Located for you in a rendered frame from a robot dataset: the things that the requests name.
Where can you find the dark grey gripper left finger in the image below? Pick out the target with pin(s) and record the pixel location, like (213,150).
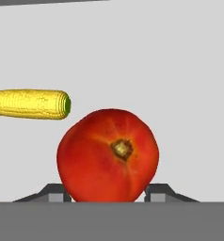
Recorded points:
(54,191)

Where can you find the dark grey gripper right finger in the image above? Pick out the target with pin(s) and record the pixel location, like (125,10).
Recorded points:
(162,191)

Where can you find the red tomato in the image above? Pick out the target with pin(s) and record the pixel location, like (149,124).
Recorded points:
(107,157)

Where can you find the yellow corn cob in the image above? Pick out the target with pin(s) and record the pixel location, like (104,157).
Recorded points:
(29,104)

